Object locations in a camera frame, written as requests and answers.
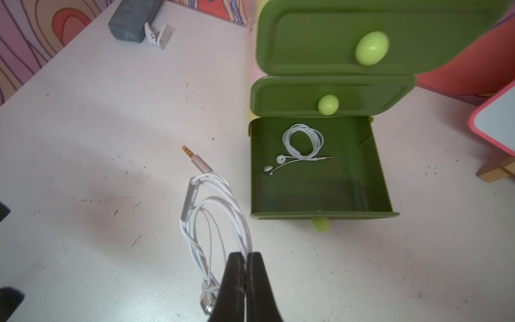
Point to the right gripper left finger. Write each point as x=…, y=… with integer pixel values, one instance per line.
x=230, y=304

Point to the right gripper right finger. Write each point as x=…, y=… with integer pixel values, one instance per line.
x=260, y=303

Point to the white earphones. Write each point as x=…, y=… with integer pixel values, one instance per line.
x=302, y=143
x=211, y=189

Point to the green yellow drawer cabinet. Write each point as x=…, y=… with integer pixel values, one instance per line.
x=333, y=65

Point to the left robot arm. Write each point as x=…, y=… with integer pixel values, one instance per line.
x=12, y=294

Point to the small white clip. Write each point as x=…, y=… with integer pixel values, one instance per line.
x=158, y=38

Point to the wooden whiteboard easel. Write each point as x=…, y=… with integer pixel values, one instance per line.
x=494, y=172

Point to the pink framed whiteboard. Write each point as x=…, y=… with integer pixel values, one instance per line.
x=494, y=120

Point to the grey whiteboard eraser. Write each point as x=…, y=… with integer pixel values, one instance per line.
x=129, y=19

